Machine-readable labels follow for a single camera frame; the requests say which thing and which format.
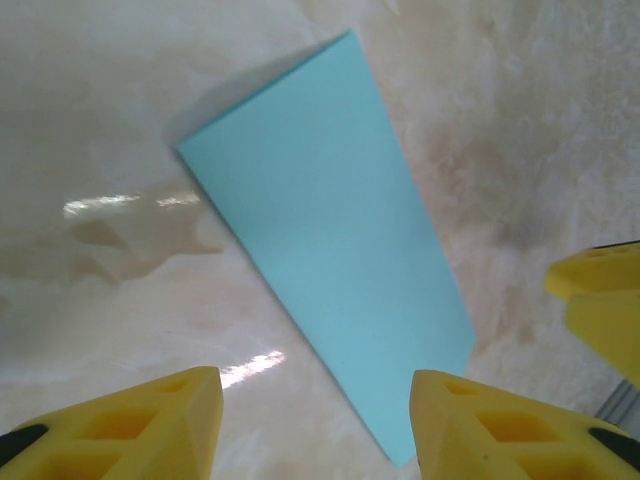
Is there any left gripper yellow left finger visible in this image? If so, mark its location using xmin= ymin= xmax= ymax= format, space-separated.
xmin=0 ymin=365 xmax=225 ymax=480

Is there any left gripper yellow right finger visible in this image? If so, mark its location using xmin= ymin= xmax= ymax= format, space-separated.
xmin=409 ymin=368 xmax=640 ymax=480

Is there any light blue paper sheet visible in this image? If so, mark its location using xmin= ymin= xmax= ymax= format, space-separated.
xmin=177 ymin=28 xmax=476 ymax=470

